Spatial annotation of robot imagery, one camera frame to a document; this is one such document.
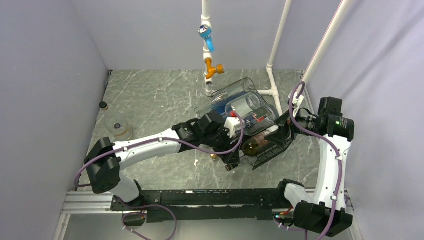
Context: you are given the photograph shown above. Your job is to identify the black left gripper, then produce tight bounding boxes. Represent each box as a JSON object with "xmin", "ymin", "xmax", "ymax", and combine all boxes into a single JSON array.
[{"xmin": 202, "ymin": 123, "xmax": 242, "ymax": 165}]

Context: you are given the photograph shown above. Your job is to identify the dark green wine bottle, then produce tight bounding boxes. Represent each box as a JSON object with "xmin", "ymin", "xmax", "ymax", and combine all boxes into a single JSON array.
[{"xmin": 241, "ymin": 130, "xmax": 275, "ymax": 157}]

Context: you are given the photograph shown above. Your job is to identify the clear bottle dark label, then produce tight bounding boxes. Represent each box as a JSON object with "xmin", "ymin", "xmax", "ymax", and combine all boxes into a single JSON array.
[{"xmin": 242, "ymin": 104, "xmax": 278, "ymax": 136}]

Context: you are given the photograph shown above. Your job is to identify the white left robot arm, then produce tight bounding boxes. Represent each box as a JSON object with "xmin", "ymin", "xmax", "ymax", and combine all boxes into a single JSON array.
[{"xmin": 82, "ymin": 111, "xmax": 246, "ymax": 210}]

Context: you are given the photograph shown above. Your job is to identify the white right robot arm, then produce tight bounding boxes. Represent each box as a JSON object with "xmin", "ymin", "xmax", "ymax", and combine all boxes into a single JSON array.
[{"xmin": 266, "ymin": 97, "xmax": 355, "ymax": 238}]

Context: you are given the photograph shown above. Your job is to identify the clear flat black-capped bottle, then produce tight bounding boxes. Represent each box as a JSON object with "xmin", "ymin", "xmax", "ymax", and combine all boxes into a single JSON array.
[{"xmin": 225, "ymin": 155, "xmax": 257, "ymax": 172}]

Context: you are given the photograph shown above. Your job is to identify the clear bottle top middle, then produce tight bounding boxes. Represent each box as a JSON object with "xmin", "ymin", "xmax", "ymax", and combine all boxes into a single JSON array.
[{"xmin": 224, "ymin": 91, "xmax": 264, "ymax": 117}]

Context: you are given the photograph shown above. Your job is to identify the clear blue bottle upper left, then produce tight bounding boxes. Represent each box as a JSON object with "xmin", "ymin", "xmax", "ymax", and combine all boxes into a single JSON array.
[{"xmin": 194, "ymin": 77, "xmax": 256, "ymax": 117}]

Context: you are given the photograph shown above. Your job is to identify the round clear flask bottle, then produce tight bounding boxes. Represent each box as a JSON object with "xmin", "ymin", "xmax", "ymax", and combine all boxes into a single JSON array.
[{"xmin": 99, "ymin": 101, "xmax": 133, "ymax": 141}]

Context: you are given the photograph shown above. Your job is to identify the white diagonal pole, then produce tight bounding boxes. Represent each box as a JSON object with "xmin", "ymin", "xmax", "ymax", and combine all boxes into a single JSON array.
[{"xmin": 302, "ymin": 0, "xmax": 354, "ymax": 85}]

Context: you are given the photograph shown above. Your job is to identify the orange pipe valve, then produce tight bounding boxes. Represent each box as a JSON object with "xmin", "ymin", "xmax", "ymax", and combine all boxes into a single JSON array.
[{"xmin": 204, "ymin": 57, "xmax": 225, "ymax": 80}]

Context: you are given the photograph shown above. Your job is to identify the black wire wine rack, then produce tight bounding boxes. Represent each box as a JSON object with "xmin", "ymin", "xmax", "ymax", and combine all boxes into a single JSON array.
[{"xmin": 211, "ymin": 89, "xmax": 296, "ymax": 171}]

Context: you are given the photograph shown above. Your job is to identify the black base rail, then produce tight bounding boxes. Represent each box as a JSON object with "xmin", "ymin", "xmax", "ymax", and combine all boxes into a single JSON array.
[{"xmin": 110, "ymin": 187, "xmax": 291, "ymax": 223}]

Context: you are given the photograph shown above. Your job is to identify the white PVC pipe frame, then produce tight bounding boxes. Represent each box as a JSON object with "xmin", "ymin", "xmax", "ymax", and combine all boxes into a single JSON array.
[{"xmin": 201, "ymin": 0, "xmax": 294, "ymax": 117}]

